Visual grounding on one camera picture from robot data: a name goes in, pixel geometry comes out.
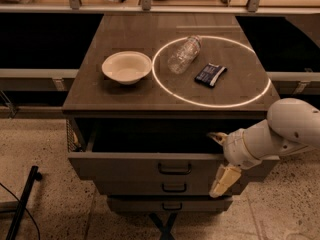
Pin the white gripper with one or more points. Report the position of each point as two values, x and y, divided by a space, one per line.
234 148

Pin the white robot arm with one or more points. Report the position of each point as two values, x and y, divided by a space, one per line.
291 126

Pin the wire mesh basket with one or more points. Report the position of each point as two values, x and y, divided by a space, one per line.
73 143

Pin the grey metal railing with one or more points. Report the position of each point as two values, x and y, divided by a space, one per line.
258 7

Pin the white bowl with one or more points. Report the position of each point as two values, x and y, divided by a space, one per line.
127 67

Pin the grey drawer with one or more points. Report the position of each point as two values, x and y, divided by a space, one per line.
193 187
149 150
122 204

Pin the clear plastic water bottle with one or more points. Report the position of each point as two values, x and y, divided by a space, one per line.
184 55

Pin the dark blue snack packet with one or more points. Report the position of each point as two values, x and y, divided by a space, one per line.
210 74

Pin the black metal stand leg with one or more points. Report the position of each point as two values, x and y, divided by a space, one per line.
21 208

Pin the grey wooden drawer cabinet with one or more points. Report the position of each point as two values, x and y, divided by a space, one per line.
242 92

